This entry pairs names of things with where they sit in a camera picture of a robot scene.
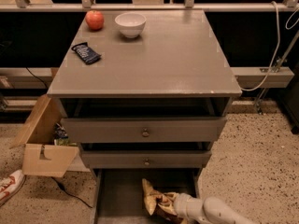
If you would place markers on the open cardboard box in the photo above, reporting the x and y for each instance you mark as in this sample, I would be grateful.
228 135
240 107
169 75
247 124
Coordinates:
41 157

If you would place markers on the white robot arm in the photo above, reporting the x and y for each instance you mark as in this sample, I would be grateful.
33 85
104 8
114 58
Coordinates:
210 210

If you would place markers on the brown chip bag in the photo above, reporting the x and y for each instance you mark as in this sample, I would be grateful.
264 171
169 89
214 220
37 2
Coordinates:
161 204

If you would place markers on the red and white sneaker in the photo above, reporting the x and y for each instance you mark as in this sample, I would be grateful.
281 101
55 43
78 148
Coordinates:
10 185

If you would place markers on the red apple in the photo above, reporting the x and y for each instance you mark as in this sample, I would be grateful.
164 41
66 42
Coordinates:
94 19

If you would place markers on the dark blue snack packet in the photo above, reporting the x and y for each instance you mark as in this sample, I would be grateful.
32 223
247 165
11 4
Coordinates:
86 54

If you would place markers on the white ceramic bowl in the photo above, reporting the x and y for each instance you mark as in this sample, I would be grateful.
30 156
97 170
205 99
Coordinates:
131 24

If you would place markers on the green snack packets in box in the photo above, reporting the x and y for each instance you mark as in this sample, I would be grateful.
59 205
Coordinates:
61 137

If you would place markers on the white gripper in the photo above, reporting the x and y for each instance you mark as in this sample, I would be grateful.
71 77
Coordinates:
181 205

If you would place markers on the grey top drawer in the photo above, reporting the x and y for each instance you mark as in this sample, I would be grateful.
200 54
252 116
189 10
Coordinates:
143 130

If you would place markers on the grey wooden drawer cabinet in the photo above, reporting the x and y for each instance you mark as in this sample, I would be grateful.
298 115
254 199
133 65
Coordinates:
175 69

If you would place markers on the metal railing bar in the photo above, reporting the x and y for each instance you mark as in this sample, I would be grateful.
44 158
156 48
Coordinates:
220 7

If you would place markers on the grey middle drawer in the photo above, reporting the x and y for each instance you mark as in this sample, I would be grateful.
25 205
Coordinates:
124 159

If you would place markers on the grey open bottom drawer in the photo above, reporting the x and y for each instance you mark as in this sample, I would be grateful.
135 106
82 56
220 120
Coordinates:
119 195

